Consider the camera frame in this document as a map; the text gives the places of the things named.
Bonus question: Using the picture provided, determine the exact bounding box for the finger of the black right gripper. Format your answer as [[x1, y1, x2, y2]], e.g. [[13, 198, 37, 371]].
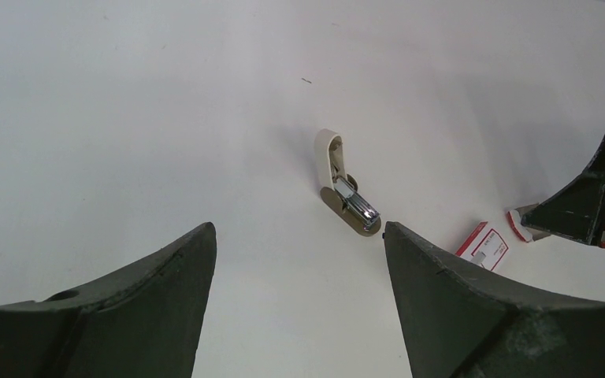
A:
[[520, 134, 605, 249]]

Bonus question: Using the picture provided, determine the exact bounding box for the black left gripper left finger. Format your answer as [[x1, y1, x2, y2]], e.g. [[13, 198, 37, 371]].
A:
[[0, 222, 217, 377]]

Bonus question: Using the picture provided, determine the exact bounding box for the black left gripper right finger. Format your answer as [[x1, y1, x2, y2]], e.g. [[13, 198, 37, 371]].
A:
[[384, 222, 605, 377]]

